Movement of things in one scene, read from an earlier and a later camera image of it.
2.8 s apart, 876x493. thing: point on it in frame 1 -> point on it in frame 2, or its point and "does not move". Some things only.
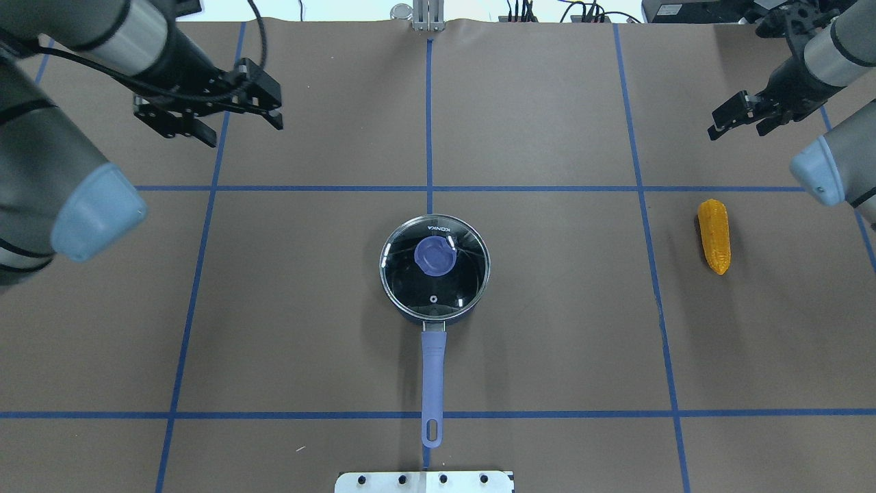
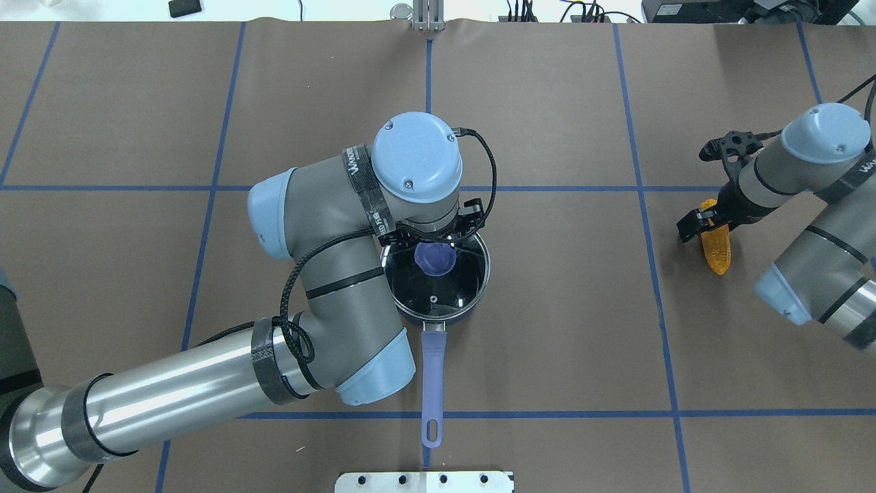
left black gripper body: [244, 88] -> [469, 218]
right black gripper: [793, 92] -> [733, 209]
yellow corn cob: [714, 226] does not move
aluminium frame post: [428, 15] does not move
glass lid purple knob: [434, 266] does not move
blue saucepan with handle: [434, 269] does not move
